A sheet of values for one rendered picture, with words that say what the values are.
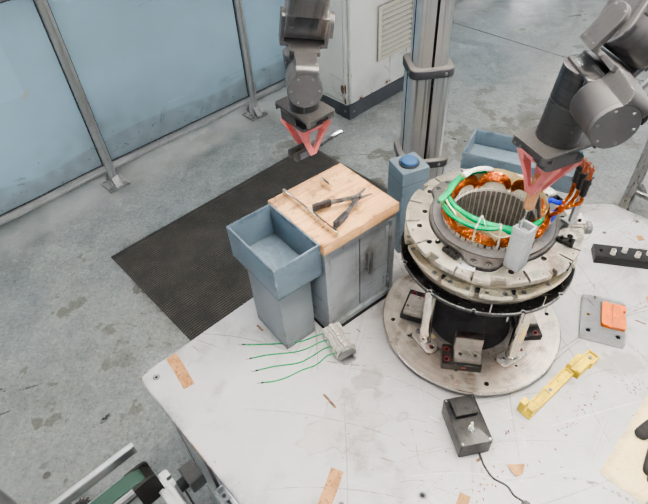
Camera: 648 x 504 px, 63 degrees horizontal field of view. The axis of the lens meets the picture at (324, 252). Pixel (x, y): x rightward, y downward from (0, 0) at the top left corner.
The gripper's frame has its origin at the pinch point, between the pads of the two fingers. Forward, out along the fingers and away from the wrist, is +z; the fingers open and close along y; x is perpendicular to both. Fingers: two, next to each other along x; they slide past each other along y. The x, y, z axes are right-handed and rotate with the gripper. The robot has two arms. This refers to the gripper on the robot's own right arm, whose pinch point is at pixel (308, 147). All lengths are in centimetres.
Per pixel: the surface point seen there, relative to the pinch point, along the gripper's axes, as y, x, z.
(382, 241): 13.1, 8.0, 21.6
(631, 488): 75, 10, 40
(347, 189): 3.6, 6.6, 12.1
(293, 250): 3.6, -8.8, 19.8
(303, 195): -1.3, -1.5, 12.0
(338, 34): -157, 139, 69
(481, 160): 15.2, 36.4, 13.5
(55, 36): -191, 2, 36
